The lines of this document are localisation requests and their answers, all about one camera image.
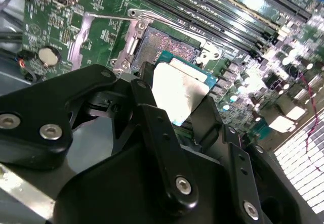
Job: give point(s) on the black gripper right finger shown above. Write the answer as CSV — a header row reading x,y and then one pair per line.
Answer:
x,y
238,163

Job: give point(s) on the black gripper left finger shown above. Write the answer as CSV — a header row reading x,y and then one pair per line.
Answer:
x,y
38,112

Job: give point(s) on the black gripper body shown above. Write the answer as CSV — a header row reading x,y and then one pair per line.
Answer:
x,y
114,188

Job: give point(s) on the metal socket cover frame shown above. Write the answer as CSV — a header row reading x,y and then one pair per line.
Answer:
x,y
81,33

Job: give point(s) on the silver square CPU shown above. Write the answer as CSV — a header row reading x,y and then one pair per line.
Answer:
x,y
177,90

